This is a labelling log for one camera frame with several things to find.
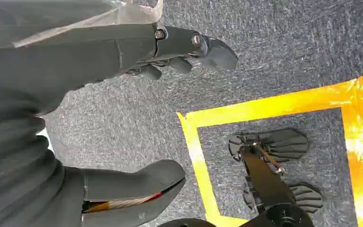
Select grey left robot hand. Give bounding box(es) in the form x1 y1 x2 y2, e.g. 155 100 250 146
0 23 239 227

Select clear plastic bag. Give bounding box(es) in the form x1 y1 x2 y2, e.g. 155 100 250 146
0 0 164 58

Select ribbed grey left arm sleeve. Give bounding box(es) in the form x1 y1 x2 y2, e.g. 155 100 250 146
0 105 66 227

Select yellow floor tape square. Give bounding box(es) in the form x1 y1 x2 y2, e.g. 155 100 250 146
176 76 363 227

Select black round robot joint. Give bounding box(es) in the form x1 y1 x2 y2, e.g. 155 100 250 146
157 218 217 227

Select black ribbed robot foot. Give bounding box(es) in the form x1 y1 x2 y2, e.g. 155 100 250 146
242 183 324 217
228 128 310 164

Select black robot leg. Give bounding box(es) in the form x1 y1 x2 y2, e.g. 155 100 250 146
239 143 316 227

